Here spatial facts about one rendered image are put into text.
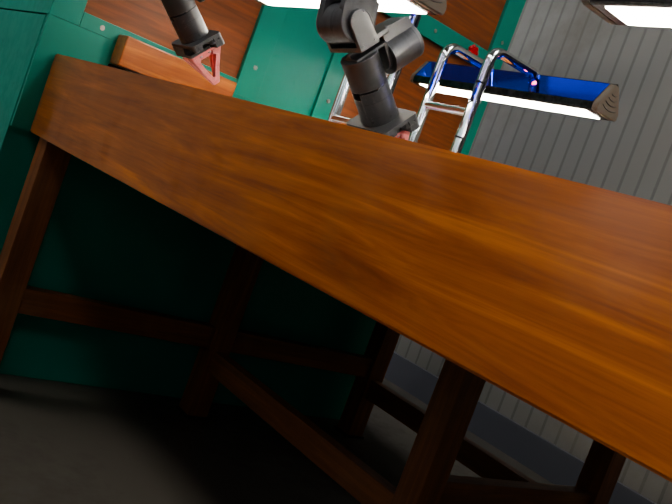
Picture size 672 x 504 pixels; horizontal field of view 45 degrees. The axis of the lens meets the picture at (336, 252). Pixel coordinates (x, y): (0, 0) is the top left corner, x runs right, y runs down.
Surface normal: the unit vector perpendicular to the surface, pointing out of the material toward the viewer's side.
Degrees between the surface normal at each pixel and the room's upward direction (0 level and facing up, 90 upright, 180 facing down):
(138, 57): 90
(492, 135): 90
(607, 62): 90
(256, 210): 90
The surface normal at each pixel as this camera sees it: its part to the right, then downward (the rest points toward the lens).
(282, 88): 0.57, 0.26
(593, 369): -0.75, -0.23
